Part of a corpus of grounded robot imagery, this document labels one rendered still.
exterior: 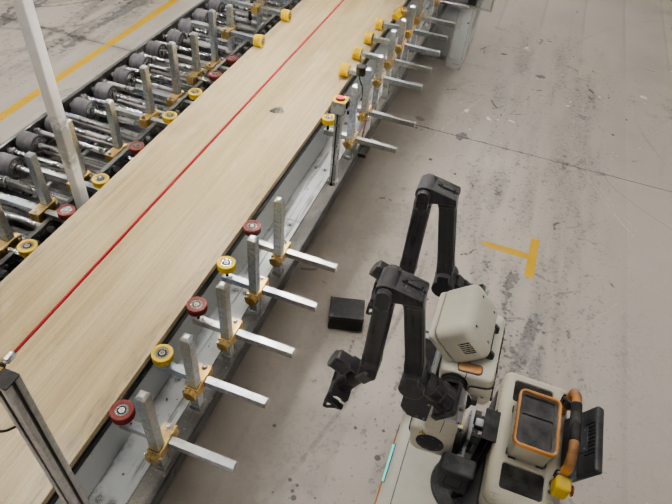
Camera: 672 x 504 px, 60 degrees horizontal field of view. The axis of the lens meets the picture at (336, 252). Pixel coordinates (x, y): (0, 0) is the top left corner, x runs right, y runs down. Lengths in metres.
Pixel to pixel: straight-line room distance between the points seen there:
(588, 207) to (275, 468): 3.03
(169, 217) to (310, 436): 1.27
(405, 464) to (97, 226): 1.70
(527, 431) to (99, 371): 1.51
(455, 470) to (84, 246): 1.73
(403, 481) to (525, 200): 2.59
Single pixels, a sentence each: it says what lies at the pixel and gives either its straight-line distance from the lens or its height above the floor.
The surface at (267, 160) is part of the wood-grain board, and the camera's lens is 3.06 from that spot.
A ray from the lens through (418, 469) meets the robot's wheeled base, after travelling 2.74.
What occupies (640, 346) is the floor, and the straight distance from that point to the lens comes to 3.97.
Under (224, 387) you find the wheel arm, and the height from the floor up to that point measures 0.84.
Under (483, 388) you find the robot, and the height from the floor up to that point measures 1.20.
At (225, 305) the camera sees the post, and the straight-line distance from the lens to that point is 2.18.
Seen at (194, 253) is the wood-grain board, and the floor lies 0.90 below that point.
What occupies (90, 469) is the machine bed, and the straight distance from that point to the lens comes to 2.28.
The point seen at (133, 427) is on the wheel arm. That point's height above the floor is 0.83.
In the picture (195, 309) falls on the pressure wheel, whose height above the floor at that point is 0.91.
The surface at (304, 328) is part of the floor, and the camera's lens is 3.42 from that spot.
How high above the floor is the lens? 2.72
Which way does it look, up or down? 45 degrees down
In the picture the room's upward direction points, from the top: 6 degrees clockwise
